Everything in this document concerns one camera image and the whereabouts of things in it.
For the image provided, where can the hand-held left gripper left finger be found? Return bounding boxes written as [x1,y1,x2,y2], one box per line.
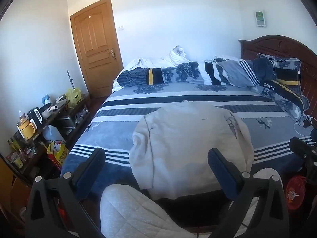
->
[25,148,107,238]

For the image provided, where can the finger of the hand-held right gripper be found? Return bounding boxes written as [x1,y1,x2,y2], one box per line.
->
[289,136,315,161]

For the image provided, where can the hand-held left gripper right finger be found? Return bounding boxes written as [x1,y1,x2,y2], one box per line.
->
[207,148,290,238]

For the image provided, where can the cream knit sweater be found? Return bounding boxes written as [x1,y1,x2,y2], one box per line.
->
[129,101,255,200]

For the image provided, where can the red plastic bag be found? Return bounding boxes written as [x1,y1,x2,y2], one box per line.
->
[285,175,307,210]

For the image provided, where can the yellow red bag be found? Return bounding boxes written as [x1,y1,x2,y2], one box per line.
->
[47,141,70,170]

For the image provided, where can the clear plastic water jug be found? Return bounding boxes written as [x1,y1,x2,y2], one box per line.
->
[43,125,65,145]

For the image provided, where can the person's white quilted pants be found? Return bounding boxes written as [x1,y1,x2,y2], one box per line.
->
[99,184,265,238]

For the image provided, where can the dark wooden side table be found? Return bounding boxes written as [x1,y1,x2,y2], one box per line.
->
[5,94,93,186]

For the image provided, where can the patterned pillow with yellow stripe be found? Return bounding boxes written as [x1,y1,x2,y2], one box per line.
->
[256,53,310,123]

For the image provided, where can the green glass bottle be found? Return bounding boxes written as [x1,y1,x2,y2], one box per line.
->
[11,139,24,168]

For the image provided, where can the white pan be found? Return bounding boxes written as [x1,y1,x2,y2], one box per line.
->
[41,100,68,118]

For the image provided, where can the yellow jug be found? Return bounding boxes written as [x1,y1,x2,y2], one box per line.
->
[17,119,37,140]

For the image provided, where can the black white appliance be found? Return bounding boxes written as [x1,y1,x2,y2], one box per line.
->
[27,107,43,129]

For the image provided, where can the wooden cabinet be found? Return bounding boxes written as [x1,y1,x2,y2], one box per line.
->
[0,154,28,228]

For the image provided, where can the yellow plastic bag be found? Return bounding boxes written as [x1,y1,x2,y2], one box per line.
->
[65,87,82,108]

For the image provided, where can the dark blue cloth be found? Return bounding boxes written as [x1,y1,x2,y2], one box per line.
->
[253,58,276,82]

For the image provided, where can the dark thin stick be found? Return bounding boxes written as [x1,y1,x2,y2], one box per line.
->
[66,70,75,90]

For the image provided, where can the navy white striped pillow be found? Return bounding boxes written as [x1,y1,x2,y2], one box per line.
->
[204,58,260,88]

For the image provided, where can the dark wooden headboard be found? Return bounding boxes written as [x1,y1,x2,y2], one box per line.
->
[238,35,317,119]

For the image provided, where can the dark patterned rolled duvet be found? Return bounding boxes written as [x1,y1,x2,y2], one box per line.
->
[117,61,205,88]

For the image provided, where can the wooden door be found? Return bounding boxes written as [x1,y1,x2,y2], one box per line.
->
[70,0,124,99]

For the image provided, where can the white cable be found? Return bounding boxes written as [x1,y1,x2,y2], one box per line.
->
[293,115,317,138]

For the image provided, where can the white wall control panel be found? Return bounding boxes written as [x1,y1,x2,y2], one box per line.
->
[254,10,266,27]

